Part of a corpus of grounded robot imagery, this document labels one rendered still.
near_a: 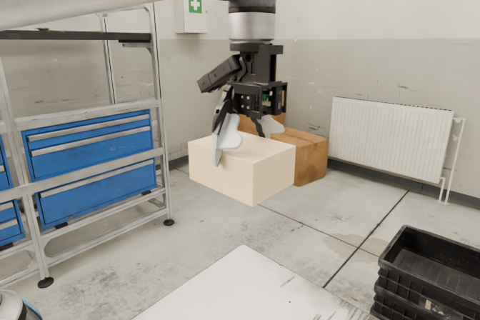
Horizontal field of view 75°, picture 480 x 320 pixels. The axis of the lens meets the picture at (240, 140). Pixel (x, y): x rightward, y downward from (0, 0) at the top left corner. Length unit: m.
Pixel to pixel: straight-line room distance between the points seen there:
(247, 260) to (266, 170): 0.49
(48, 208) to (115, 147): 0.48
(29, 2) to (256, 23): 0.31
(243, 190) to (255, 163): 0.06
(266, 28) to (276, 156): 0.20
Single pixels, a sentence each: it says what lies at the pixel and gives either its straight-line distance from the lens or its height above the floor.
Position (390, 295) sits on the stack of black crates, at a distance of 1.28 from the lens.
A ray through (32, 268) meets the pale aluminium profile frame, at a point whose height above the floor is 0.14.
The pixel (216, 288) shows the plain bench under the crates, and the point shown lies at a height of 0.70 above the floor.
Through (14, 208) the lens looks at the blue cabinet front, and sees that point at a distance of 1.98.
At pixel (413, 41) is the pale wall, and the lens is 3.07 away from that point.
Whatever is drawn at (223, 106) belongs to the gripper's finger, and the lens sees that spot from 0.51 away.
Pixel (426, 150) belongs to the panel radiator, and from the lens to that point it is 3.02.
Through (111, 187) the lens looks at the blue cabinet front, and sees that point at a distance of 2.11.
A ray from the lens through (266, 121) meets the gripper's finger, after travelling 0.59.
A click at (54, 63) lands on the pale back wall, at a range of 2.76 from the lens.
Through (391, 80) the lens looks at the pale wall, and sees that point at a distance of 3.12.
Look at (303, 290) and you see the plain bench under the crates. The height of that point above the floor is 0.70.
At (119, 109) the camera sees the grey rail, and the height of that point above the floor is 0.91.
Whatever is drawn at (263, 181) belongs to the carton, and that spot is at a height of 1.08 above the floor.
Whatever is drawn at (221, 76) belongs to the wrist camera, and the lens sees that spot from 0.55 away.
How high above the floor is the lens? 1.30
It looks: 18 degrees down
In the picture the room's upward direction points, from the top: straight up
